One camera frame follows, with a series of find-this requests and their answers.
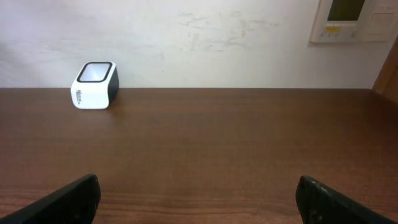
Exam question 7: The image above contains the white barcode scanner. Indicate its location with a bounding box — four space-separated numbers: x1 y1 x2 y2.
70 61 119 110

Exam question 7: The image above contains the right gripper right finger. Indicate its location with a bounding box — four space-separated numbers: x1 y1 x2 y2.
295 175 397 224

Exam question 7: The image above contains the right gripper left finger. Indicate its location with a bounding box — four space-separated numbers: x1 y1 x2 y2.
1 174 101 224

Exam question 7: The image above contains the white wall control panel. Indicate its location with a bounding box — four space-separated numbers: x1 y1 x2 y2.
310 0 397 44

